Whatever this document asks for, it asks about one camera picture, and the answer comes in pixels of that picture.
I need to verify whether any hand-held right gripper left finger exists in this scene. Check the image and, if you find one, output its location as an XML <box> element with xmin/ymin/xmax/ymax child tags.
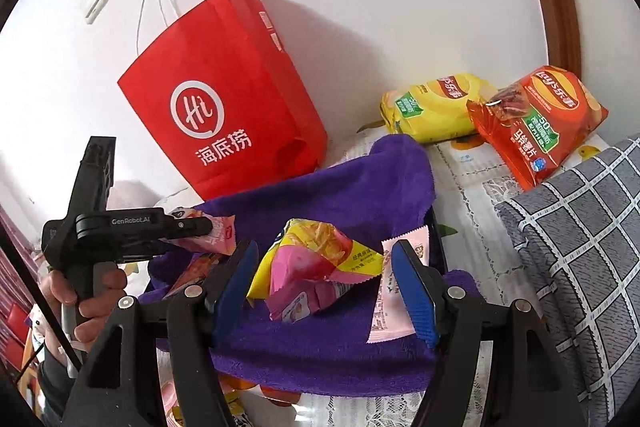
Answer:
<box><xmin>60</xmin><ymin>239</ymin><xmax>261</xmax><ymax>427</ymax></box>

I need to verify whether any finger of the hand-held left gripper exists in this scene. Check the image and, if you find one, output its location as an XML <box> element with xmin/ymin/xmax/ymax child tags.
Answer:
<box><xmin>162</xmin><ymin>216</ymin><xmax>213</xmax><ymax>239</ymax></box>

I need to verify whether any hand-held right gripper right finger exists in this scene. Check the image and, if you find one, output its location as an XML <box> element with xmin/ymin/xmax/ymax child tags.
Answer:
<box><xmin>391</xmin><ymin>239</ymin><xmax>586</xmax><ymax>427</ymax></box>

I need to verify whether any pale pink snack packet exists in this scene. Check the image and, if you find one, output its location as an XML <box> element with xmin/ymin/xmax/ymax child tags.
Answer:
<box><xmin>367</xmin><ymin>227</ymin><xmax>432</xmax><ymax>345</ymax></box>

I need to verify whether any pink white snack packet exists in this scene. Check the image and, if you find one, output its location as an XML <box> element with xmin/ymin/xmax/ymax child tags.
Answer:
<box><xmin>167</xmin><ymin>206</ymin><xmax>237</xmax><ymax>256</ymax></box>

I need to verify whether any pink yellow snack packet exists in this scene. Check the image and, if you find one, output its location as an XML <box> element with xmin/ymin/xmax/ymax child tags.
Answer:
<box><xmin>247</xmin><ymin>218</ymin><xmax>385</xmax><ymax>323</ymax></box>

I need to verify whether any purple towel-covered tray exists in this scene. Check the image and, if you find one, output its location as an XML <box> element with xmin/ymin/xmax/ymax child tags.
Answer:
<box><xmin>137</xmin><ymin>134</ymin><xmax>481</xmax><ymax>398</ymax></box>

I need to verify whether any person's left forearm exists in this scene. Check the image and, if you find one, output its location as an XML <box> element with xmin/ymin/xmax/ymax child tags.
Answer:
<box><xmin>37</xmin><ymin>342</ymin><xmax>81</xmax><ymax>418</ymax></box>

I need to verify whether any person's left hand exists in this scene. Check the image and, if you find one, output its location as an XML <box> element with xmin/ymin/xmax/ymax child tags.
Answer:
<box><xmin>47</xmin><ymin>267</ymin><xmax>128</xmax><ymax>354</ymax></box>

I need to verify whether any orange snack packet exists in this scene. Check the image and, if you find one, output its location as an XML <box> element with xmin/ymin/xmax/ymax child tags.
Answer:
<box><xmin>164</xmin><ymin>252</ymin><xmax>232</xmax><ymax>299</ymax></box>

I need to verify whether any red paper bag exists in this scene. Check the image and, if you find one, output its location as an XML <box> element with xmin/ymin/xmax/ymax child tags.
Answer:
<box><xmin>117</xmin><ymin>0</ymin><xmax>328</xmax><ymax>202</ymax></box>

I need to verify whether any grey checked folded cloth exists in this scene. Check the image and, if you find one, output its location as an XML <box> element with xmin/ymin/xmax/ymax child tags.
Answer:
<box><xmin>495</xmin><ymin>134</ymin><xmax>640</xmax><ymax>427</ymax></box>

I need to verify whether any yellow chip bag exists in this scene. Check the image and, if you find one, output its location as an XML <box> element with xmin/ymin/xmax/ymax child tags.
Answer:
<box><xmin>380</xmin><ymin>73</ymin><xmax>498</xmax><ymax>144</ymax></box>

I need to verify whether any orange chip bag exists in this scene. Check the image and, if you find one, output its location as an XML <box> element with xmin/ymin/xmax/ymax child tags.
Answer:
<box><xmin>466</xmin><ymin>66</ymin><xmax>610</xmax><ymax>192</ymax></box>

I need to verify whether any white light switch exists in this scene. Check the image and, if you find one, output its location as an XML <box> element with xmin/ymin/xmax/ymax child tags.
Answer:
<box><xmin>82</xmin><ymin>0</ymin><xmax>108</xmax><ymax>25</ymax></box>

